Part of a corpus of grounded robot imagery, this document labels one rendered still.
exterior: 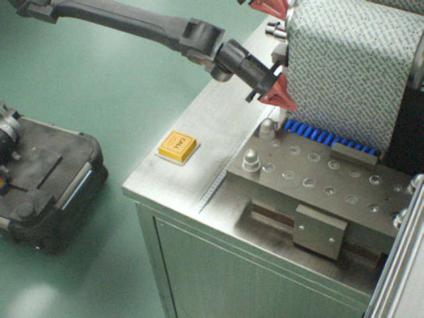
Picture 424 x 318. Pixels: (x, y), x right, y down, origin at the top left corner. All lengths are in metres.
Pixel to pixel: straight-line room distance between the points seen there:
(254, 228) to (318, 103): 0.30
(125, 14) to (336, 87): 0.47
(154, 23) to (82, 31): 2.32
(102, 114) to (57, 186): 0.72
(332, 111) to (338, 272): 0.33
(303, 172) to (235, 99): 0.42
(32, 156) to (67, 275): 0.52
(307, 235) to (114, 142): 1.70
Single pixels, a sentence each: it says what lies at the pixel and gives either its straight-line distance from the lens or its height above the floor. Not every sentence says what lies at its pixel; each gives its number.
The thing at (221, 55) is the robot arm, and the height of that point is 1.17.
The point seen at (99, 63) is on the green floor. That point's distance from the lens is 3.15.
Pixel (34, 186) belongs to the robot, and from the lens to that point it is 2.21.
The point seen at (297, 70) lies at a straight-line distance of 1.09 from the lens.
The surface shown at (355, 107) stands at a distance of 1.10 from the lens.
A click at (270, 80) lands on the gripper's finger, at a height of 1.13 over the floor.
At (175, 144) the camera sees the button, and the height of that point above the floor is 0.92.
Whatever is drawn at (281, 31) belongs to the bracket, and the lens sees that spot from 1.17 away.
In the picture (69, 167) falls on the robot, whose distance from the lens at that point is 2.25.
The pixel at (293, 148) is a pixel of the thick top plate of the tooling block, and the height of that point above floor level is 1.03.
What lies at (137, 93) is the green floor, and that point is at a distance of 2.88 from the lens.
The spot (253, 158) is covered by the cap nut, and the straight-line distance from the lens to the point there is 1.06.
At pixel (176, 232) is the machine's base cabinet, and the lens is 1.28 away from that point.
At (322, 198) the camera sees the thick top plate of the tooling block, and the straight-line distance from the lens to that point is 1.05.
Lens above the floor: 1.85
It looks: 48 degrees down
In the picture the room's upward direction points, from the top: 4 degrees counter-clockwise
